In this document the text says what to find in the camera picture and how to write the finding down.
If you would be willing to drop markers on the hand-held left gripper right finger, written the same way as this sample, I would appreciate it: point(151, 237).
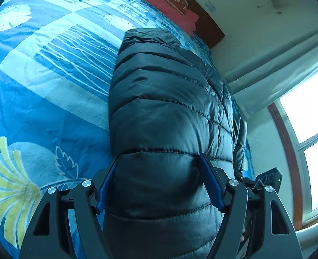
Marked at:
point(213, 186)

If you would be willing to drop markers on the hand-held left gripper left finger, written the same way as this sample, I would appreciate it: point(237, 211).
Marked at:
point(104, 191)

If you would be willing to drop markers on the black puffer jacket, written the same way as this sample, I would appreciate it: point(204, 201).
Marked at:
point(161, 113)

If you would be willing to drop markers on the white curtain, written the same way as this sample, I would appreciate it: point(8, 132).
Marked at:
point(269, 72)

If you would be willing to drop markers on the blue patterned blanket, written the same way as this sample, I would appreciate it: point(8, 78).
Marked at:
point(53, 86)

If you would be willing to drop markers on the brown wooden headboard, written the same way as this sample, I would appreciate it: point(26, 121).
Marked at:
point(210, 32)

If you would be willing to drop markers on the red pillow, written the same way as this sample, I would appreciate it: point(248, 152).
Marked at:
point(181, 20)

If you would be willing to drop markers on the window with brown frame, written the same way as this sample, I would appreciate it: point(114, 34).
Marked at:
point(304, 113)

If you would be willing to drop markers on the white wall switch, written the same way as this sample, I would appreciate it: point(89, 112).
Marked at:
point(211, 6)

